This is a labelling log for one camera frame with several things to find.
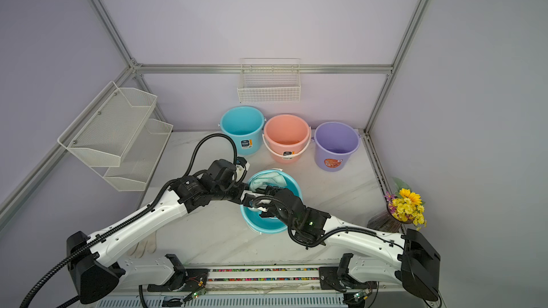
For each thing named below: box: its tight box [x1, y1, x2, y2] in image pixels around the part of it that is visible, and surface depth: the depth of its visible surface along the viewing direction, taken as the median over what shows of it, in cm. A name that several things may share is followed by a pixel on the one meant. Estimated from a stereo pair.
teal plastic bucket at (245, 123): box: [218, 105, 267, 156], surface depth 104 cm
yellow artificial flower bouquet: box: [383, 176, 427, 231], surface depth 68 cm
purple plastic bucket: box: [311, 121, 362, 172], surface depth 98 cm
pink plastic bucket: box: [261, 114, 312, 164], surface depth 99 cm
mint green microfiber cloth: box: [249, 171, 287, 193], surface depth 74 cm
